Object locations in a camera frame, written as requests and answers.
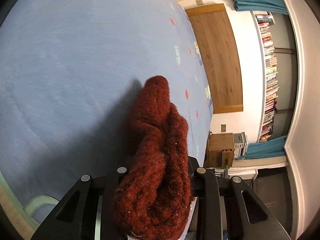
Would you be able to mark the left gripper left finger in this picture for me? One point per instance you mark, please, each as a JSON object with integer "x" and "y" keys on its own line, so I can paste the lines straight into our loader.
{"x": 75, "y": 215}

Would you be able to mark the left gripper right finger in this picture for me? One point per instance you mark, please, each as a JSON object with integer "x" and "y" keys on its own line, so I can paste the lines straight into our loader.
{"x": 231, "y": 201}

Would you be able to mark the dark red knit sweater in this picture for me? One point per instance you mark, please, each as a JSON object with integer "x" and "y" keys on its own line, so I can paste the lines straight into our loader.
{"x": 153, "y": 200}

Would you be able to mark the wooden desk cabinet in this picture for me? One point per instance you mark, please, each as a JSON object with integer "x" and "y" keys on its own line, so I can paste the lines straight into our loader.
{"x": 219, "y": 150}

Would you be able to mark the grey printer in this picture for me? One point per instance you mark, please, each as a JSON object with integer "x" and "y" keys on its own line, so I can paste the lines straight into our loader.
{"x": 240, "y": 144}

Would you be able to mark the right teal curtain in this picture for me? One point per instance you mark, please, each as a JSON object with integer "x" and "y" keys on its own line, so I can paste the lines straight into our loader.
{"x": 268, "y": 149}

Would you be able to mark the teal curtain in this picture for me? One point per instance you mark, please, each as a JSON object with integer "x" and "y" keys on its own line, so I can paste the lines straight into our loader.
{"x": 268, "y": 149}
{"x": 277, "y": 6}

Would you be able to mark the blue dinosaur bed sheet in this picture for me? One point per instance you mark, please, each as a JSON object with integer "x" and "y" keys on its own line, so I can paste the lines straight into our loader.
{"x": 70, "y": 71}

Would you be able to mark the wooden headboard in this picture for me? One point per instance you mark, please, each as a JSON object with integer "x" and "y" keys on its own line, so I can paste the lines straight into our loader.
{"x": 219, "y": 53}

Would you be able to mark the row of books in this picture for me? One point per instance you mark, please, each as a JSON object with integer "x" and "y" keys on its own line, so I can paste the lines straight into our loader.
{"x": 264, "y": 20}

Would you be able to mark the left teal curtain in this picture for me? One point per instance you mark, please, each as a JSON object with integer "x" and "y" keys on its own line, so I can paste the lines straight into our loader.
{"x": 277, "y": 6}

